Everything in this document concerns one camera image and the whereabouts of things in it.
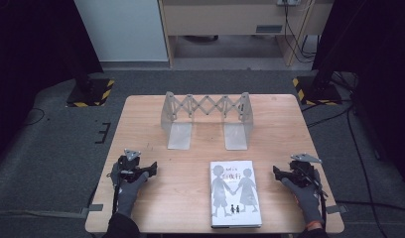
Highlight beige wooden desk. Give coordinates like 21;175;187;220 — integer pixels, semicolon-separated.
157;0;335;69

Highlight hand-held gripper cable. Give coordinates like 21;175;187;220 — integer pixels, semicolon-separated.
111;182;119;215
318;186;328;227

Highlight right hand-held gripper cable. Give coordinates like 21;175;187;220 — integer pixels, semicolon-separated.
318;186;328;227

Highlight person's left hand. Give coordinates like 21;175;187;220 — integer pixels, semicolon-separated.
110;161;151;218

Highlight white panel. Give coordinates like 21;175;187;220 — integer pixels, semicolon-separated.
73;0;170;63

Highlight white expandable metal book rack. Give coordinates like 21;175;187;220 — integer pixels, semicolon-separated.
160;91;255;152

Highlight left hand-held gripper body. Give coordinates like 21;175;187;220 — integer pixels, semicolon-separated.
116;149;149;183

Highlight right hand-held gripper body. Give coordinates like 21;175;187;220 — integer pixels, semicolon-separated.
289;152;324;189

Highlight thin black floor cable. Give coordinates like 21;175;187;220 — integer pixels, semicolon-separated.
23;107;47;127

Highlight grey tape strip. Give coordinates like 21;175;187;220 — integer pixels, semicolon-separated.
325;203;349;215
78;203;104;219

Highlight left hand-held gripper cable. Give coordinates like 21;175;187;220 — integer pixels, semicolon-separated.
111;182;119;215

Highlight white hardcover book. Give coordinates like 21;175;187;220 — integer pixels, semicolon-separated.
208;160;263;230

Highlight person's right hand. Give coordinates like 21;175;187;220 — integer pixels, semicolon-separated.
281;170;325;229

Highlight black curtain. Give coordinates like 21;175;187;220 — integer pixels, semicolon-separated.
311;0;405;186
0;0;104;167

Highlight black hanging cables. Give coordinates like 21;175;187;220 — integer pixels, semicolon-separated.
282;3;320;64

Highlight stand base with hazard stripes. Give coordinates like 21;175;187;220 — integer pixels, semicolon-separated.
292;75;343;107
66;77;116;108

